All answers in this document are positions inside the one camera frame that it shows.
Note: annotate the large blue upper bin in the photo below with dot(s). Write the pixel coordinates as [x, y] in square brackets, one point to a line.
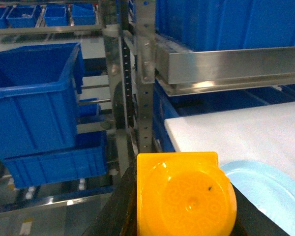
[213, 25]

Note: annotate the dark blue bin under rail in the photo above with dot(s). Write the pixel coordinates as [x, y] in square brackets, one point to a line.
[165, 107]

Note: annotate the large blue bin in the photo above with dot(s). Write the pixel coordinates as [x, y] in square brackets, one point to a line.
[39, 93]
[213, 25]

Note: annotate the yellow block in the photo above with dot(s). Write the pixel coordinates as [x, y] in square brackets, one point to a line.
[183, 194]

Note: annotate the blue bin below left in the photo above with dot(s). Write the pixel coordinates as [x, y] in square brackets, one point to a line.
[86, 159]

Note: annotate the stainless steel shelf rail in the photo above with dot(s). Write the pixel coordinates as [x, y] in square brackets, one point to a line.
[185, 73]

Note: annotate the large blue left bin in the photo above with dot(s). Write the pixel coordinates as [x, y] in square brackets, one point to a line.
[39, 93]

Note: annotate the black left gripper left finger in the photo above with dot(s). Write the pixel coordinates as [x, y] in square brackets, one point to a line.
[119, 215]

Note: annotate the steel rack upright post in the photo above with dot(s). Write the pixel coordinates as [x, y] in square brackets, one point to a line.
[130, 47]

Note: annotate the light blue glass plate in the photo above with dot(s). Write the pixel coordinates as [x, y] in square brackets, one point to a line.
[270, 190]

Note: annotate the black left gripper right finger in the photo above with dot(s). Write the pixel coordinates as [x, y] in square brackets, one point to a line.
[252, 222]

